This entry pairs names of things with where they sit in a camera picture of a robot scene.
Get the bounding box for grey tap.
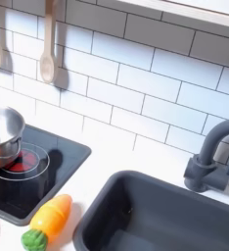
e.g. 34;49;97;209
183;117;229;193

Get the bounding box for orange toy carrot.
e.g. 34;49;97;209
21;193;73;251

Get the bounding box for black stove top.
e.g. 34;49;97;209
0;124;93;227

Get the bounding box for steel pot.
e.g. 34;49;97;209
0;103;26;172

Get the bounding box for white shelf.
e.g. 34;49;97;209
117;0;229;29

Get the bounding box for wooden spoon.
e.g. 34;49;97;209
39;0;59;84

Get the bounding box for grey sink basin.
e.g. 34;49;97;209
72;170;229;251

